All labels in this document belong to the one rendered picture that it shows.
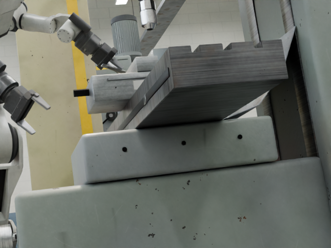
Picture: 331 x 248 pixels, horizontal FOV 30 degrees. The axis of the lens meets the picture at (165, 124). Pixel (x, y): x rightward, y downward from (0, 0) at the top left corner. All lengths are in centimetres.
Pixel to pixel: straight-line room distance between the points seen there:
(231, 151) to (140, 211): 28
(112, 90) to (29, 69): 195
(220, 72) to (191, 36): 1053
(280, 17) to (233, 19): 1025
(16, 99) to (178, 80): 91
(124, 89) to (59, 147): 186
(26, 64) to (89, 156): 205
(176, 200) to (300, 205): 33
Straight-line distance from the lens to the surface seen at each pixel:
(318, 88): 165
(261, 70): 120
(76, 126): 342
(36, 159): 338
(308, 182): 165
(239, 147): 157
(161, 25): 932
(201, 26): 1182
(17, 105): 196
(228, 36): 1192
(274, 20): 186
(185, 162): 153
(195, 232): 153
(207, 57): 117
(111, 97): 155
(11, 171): 218
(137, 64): 158
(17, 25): 259
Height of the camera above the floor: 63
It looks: 9 degrees up
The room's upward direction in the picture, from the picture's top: 8 degrees counter-clockwise
